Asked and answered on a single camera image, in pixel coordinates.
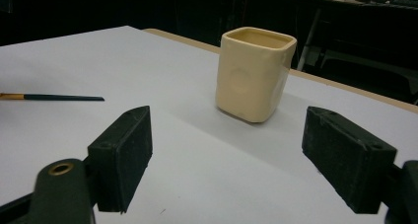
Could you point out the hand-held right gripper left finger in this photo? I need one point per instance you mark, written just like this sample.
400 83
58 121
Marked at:
121 158

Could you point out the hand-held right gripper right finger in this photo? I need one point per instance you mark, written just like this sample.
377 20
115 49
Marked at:
348 161

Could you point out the cream square ceramic cup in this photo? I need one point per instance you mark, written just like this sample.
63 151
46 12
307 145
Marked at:
253 82

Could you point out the black folding chair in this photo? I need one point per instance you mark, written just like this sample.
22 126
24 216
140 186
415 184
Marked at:
368 69

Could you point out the white metal table leg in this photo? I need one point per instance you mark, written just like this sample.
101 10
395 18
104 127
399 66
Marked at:
309 39

